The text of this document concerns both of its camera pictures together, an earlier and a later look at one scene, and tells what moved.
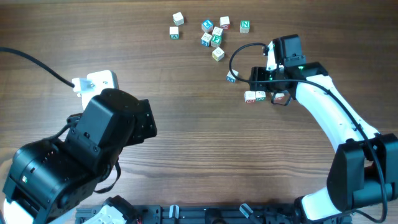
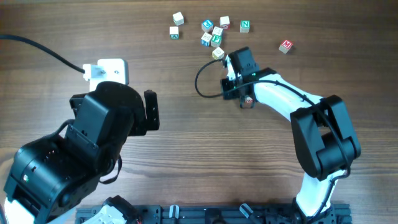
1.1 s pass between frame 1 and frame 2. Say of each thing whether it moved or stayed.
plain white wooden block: stayed
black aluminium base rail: stayed
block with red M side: stayed
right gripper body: moved
